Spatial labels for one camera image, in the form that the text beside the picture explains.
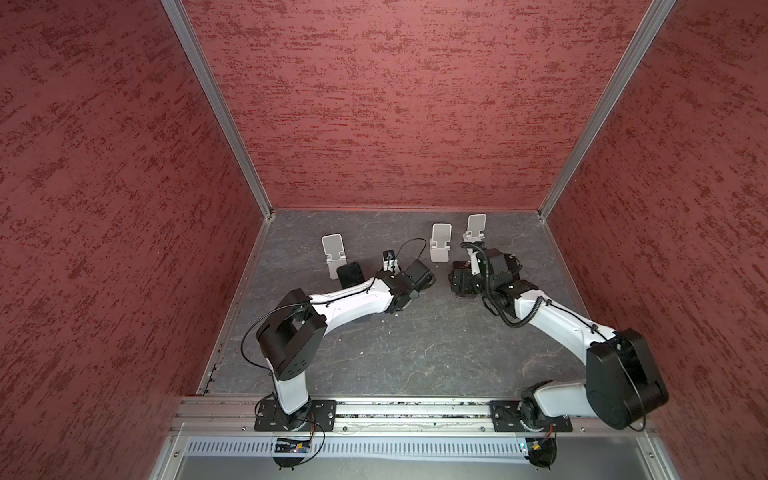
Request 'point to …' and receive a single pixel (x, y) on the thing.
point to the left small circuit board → (292, 446)
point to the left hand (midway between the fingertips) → (394, 291)
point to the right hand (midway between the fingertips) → (461, 280)
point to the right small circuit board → (534, 446)
